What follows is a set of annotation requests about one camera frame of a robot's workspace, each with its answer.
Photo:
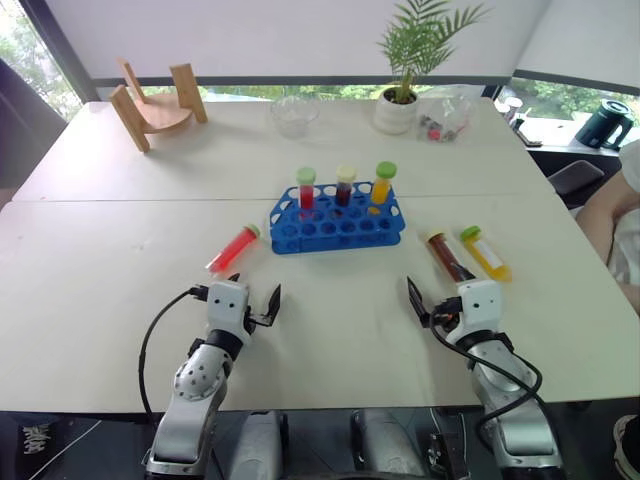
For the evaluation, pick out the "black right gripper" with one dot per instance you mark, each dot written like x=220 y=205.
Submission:
x=447 y=312

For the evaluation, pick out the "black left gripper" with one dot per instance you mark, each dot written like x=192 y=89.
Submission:
x=259 y=320

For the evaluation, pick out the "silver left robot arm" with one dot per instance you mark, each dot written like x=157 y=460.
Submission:
x=192 y=395

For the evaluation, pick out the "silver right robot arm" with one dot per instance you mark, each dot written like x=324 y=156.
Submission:
x=505 y=390

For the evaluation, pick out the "brown tube, brown cap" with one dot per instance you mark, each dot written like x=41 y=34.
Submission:
x=445 y=252

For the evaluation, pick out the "bright red tube, green cap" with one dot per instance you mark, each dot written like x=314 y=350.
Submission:
x=235 y=249

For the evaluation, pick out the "yellow labelled tube, green cap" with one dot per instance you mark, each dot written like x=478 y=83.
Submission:
x=487 y=255

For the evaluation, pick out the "blue test tube rack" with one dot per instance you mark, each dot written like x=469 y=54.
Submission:
x=335 y=227

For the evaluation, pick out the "red tube, pale green cap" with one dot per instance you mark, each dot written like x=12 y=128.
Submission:
x=306 y=192

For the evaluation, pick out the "orange tube, green cap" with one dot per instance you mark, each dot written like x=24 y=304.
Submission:
x=382 y=182

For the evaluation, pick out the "dark tube, cream cap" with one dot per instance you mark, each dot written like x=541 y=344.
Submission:
x=345 y=187

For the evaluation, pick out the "grey rounded robot leg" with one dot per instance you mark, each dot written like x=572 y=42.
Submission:
x=260 y=445
x=385 y=442

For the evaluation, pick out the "clear plastic bag with items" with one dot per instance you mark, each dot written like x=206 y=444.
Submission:
x=445 y=120

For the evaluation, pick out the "dark chair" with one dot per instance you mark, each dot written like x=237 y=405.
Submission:
x=575 y=182

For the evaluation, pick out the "clear glass bowl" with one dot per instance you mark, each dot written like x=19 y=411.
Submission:
x=295 y=117

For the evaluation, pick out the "white plant pot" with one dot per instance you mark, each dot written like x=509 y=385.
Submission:
x=395 y=115

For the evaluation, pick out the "dark clutter on side desk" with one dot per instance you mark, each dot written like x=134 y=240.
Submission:
x=522 y=125

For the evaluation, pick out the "person in white clothes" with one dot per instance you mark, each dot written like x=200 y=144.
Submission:
x=617 y=225

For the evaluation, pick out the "wooden stand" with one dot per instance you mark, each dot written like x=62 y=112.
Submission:
x=160 y=107

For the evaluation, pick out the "dark green kettle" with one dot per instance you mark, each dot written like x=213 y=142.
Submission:
x=602 y=125

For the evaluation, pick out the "black and white shoe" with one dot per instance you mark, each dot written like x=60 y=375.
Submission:
x=629 y=445

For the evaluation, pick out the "green palm plant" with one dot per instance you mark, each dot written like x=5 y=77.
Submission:
x=420 y=37

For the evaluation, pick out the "dark sneaker with white laces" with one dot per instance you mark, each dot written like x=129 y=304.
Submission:
x=36 y=439

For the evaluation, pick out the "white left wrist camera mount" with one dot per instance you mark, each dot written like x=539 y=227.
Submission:
x=228 y=305

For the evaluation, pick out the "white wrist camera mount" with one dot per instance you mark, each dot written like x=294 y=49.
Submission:
x=481 y=305
x=228 y=305

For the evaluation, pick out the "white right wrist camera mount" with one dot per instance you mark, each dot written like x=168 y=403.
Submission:
x=481 y=305

